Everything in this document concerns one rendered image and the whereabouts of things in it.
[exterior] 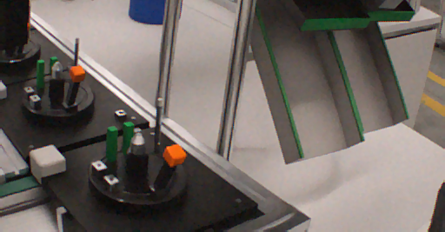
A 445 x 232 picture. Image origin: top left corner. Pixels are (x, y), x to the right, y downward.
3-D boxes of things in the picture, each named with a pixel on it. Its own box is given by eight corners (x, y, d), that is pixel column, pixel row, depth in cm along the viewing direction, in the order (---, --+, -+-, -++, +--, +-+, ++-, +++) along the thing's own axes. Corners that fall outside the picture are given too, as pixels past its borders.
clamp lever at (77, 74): (76, 106, 94) (86, 73, 89) (67, 109, 93) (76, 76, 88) (68, 90, 96) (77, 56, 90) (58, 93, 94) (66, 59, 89)
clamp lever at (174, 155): (169, 190, 78) (188, 155, 73) (157, 194, 77) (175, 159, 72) (155, 169, 79) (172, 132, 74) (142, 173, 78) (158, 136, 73)
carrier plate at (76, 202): (256, 215, 83) (259, 202, 82) (113, 270, 68) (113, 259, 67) (155, 136, 98) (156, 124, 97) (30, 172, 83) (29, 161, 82)
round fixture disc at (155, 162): (207, 196, 82) (209, 184, 81) (122, 226, 74) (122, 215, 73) (148, 148, 91) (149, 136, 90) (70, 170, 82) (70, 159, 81)
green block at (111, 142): (116, 160, 83) (117, 129, 81) (109, 162, 83) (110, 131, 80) (112, 155, 84) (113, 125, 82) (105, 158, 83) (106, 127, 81)
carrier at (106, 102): (149, 132, 99) (156, 61, 94) (26, 168, 84) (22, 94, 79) (82, 76, 115) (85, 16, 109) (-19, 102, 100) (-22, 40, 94)
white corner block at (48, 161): (67, 181, 83) (66, 158, 81) (43, 188, 80) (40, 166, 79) (54, 165, 86) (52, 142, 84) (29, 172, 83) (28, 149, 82)
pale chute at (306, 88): (348, 148, 95) (365, 141, 91) (284, 165, 89) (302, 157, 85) (296, -10, 101) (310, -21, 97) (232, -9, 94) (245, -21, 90)
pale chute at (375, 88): (395, 125, 105) (409, 118, 101) (346, 138, 98) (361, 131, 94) (347, -13, 110) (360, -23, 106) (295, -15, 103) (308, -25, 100)
